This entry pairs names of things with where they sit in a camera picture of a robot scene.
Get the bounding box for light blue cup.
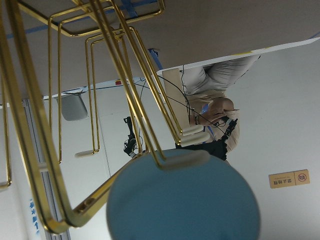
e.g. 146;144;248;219
106;155;261;240

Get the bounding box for black tripod stand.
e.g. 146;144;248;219
123;116;137;159

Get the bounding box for person in beige shirt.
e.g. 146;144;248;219
180;55;260;161

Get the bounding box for grey chair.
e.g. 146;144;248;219
61;93;88;121

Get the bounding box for gold wire cup holder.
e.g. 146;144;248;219
0;0;211;236

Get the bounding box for wall sign plate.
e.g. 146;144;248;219
268;169;310;189

